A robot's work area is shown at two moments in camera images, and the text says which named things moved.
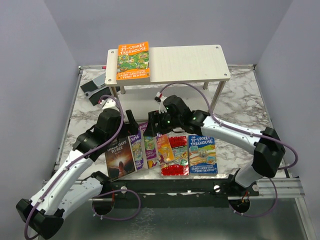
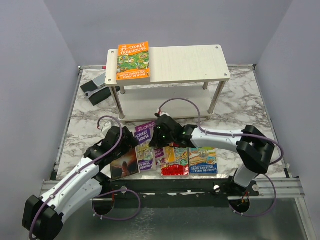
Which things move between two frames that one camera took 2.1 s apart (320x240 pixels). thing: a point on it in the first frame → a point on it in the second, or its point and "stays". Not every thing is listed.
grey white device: (100, 81) stays
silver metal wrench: (88, 94) stays
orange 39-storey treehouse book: (133, 65) stays
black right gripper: (154, 117) → (157, 142)
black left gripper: (132, 127) → (129, 143)
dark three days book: (120, 159) stays
